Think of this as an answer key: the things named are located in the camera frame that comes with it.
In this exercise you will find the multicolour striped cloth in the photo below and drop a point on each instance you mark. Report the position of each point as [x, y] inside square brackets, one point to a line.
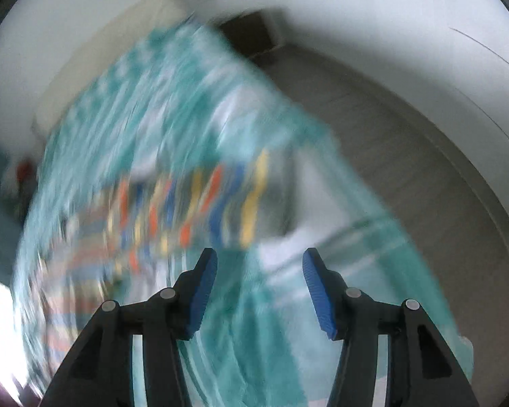
[203, 203]

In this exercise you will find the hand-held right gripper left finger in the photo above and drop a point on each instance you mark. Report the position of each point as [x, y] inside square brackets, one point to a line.
[203, 288]

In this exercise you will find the teal checked blanket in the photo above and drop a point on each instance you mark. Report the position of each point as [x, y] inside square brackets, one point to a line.
[254, 347]

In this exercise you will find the dark wooden furniture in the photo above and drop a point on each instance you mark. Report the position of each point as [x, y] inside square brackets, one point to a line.
[248, 34]

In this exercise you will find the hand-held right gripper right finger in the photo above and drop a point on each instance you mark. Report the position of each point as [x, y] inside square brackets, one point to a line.
[318, 292]

